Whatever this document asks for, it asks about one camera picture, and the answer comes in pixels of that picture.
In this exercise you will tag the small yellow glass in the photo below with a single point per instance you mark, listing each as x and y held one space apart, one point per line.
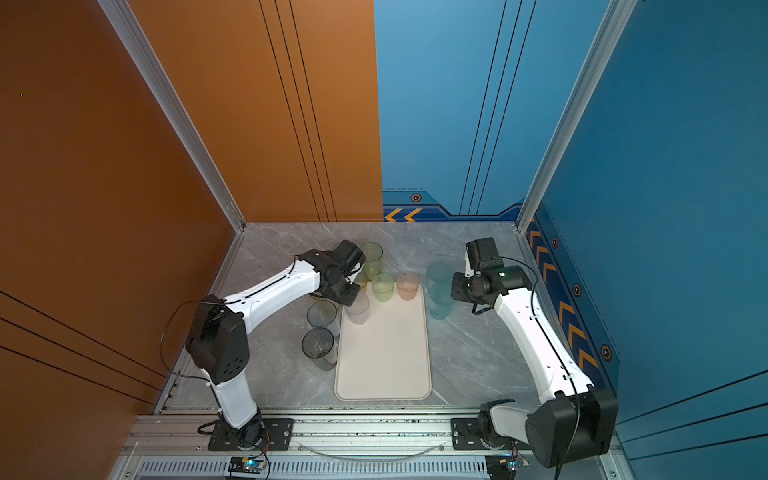
362 281

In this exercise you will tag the teal glass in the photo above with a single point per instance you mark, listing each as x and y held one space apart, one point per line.
440 301
439 275

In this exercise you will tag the aluminium corner post left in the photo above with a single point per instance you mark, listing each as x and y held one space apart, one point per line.
126 25

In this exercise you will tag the teal glass front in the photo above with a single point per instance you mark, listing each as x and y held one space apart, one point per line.
440 301

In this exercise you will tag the aluminium corner post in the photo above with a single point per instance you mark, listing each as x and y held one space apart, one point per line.
608 34
126 25

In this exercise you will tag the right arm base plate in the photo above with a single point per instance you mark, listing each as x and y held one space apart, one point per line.
478 434

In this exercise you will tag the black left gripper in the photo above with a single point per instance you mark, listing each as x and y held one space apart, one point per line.
349 299

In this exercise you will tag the left circuit board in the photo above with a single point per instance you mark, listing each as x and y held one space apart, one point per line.
248 467

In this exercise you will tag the tall dark grey glass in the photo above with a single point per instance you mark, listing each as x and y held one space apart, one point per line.
319 346

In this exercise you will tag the tall blue glass front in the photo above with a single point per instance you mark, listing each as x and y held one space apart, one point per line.
324 314

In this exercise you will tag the cream plastic tray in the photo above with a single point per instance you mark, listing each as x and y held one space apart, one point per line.
386 358

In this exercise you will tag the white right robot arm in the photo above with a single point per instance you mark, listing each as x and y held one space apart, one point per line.
575 419

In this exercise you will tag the small green glass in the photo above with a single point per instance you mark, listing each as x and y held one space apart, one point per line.
383 287

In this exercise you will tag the circuit board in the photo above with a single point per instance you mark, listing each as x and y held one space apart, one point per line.
248 467
505 467

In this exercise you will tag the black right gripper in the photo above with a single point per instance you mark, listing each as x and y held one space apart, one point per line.
458 278

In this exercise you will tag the right circuit board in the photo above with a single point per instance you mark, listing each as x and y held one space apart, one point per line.
505 467

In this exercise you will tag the teal glass rear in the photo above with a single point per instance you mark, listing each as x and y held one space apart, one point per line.
439 275

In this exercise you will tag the tall green glass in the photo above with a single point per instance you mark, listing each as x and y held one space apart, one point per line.
373 253

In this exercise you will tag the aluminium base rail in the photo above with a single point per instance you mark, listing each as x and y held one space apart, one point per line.
338 443

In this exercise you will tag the small pink glass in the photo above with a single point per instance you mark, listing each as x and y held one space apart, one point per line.
408 285

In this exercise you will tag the aluminium corner post right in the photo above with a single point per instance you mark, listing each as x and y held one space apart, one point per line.
608 34

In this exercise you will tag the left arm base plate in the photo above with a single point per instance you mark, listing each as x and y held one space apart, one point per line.
279 433

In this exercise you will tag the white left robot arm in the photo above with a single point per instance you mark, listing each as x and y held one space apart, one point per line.
218 338

